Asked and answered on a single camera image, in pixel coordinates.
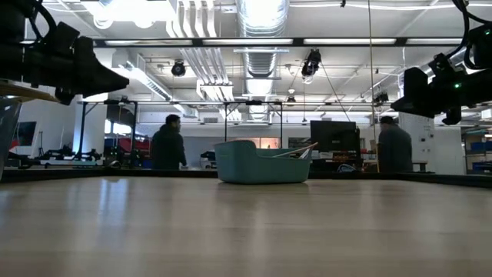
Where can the thin vertical rod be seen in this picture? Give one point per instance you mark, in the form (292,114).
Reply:
(371,96)

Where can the black aluminium table frame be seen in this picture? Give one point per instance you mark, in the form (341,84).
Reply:
(77,174)

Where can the person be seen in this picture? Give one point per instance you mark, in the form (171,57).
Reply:
(394,148)
(169,146)

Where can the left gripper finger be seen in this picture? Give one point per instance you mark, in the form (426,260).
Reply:
(94,73)

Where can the black background rig frame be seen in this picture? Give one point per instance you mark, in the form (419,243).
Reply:
(253,102)
(82,131)

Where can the wall screen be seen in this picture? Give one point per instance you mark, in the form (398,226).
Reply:
(27,134)

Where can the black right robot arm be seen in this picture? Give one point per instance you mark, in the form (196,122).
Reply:
(482,46)

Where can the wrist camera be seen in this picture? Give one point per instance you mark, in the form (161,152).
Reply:
(64,96)
(451,116)

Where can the black ceiling speaker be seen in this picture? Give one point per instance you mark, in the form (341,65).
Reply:
(178,69)

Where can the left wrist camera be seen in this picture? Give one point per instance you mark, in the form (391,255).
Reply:
(64,96)

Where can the black hanging camera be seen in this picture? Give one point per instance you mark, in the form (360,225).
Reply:
(312,63)

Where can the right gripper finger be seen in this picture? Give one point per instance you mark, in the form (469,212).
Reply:
(417,96)

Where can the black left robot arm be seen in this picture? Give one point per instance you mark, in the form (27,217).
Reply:
(11,19)

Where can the red machine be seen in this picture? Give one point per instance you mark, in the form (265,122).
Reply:
(134,145)

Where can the teal green plastic bin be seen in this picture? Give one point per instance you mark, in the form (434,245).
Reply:
(261,169)

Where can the silver ventilation duct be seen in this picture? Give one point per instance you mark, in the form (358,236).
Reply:
(261,61)

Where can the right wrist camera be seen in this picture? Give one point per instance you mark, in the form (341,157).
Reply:
(451,116)

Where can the black overhead crossbar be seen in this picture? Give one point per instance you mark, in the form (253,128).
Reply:
(197,41)

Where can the black monitor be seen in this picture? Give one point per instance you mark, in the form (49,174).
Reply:
(334,134)

